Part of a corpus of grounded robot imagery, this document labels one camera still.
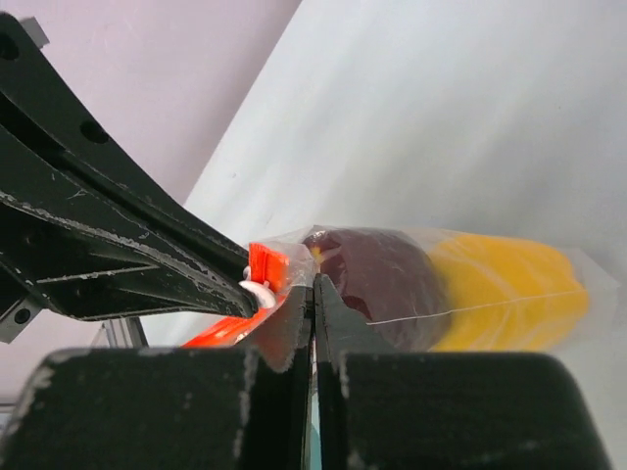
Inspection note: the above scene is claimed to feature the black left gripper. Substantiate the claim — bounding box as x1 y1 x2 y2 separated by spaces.
1 194 259 343

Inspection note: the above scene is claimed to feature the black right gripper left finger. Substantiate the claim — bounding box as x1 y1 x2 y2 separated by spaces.
9 287 313 469

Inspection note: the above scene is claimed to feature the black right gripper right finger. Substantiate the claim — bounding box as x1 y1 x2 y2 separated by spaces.
313 275 610 469

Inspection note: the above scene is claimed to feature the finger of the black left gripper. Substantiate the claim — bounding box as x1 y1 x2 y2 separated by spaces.
1 14 248 274

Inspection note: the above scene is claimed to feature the clear zip bag orange seal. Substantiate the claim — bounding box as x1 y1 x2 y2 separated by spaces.
189 225 603 353

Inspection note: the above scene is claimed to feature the yellow fake pepper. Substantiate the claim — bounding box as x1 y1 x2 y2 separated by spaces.
428 233 590 353

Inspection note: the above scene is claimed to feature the dark purple fake fruit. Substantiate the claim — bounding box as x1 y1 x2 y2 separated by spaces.
304 228 451 352

